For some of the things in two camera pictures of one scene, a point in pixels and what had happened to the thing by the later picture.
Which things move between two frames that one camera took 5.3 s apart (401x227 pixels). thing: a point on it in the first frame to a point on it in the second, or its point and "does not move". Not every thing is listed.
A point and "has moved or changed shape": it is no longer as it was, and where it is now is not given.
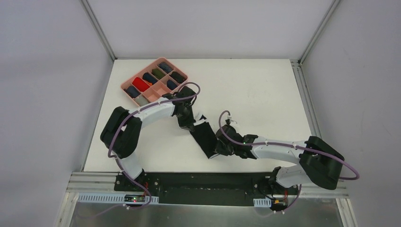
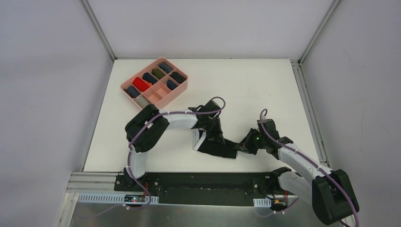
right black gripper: (221, 150) to (248, 143)
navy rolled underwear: (147, 76) does not move
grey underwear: (141, 100) does not move
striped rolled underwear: (165, 67) does not move
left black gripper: (187, 123) to (214, 132)
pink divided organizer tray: (161, 77) does not move
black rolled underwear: (178, 77) does not move
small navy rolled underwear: (171, 84) does not move
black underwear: (205, 136) has moved or changed shape
